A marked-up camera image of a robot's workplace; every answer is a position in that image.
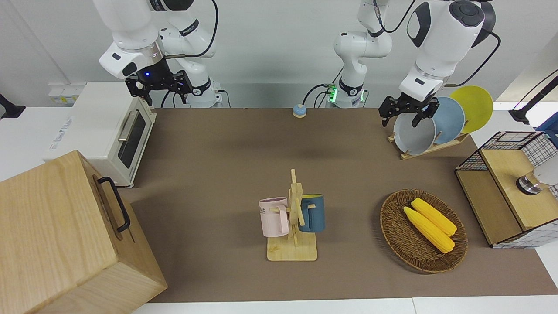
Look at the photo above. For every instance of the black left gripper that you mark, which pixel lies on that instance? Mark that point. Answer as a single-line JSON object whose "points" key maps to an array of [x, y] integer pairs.
{"points": [[409, 107]]}

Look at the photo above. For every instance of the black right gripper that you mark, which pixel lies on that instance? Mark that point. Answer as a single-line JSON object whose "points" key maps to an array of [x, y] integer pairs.
{"points": [[157, 76]]}

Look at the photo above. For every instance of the gray plate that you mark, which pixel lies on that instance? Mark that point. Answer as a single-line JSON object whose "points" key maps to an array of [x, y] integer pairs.
{"points": [[412, 137]]}

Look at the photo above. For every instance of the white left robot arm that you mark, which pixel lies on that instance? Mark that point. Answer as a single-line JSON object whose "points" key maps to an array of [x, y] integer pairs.
{"points": [[440, 30]]}

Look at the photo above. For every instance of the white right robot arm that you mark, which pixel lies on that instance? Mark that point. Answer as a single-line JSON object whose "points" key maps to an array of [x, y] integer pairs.
{"points": [[130, 26]]}

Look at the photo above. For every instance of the wooden plate rack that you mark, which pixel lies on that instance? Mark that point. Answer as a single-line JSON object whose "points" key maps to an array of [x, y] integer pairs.
{"points": [[431, 149]]}

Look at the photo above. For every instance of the light blue plate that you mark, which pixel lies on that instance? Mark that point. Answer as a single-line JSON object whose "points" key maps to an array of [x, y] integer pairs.
{"points": [[449, 122]]}

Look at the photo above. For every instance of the yellow plate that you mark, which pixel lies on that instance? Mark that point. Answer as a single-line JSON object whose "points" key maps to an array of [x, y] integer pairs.
{"points": [[475, 107]]}

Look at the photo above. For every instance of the white toaster oven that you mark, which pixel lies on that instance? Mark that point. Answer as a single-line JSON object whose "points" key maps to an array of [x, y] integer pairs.
{"points": [[91, 126]]}

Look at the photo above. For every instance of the brown table mat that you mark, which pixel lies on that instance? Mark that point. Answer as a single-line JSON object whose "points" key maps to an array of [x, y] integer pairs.
{"points": [[218, 174]]}

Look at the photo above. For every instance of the small blue bell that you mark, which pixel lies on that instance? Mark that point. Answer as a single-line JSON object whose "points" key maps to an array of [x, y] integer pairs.
{"points": [[299, 111]]}

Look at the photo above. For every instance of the yellow corn cob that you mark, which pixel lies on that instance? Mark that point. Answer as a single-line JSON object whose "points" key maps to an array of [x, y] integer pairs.
{"points": [[436, 216], [429, 231]]}

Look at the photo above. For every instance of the brown wicker basket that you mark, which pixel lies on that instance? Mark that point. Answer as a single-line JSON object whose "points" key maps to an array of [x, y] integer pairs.
{"points": [[401, 240]]}

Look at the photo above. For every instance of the dark blue mug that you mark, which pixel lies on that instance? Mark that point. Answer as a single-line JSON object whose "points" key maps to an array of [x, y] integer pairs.
{"points": [[314, 213]]}

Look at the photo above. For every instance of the white object with metal base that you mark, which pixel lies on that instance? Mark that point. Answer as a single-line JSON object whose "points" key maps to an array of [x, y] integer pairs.
{"points": [[534, 181]]}

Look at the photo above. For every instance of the blue object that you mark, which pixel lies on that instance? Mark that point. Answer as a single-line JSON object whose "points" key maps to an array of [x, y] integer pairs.
{"points": [[550, 126]]}

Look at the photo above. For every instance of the black stand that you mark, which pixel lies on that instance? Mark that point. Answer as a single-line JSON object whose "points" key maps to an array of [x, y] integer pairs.
{"points": [[11, 109]]}

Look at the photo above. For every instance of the pink mug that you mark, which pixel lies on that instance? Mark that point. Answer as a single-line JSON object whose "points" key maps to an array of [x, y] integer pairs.
{"points": [[272, 218]]}

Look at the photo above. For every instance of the wooden mug tree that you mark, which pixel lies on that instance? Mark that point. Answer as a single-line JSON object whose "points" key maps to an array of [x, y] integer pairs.
{"points": [[292, 250]]}

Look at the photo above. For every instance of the wooden cabinet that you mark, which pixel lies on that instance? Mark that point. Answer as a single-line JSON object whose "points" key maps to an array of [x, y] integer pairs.
{"points": [[52, 235]]}

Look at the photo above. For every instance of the white wall socket box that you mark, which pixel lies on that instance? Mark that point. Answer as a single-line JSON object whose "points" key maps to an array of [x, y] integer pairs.
{"points": [[65, 95]]}

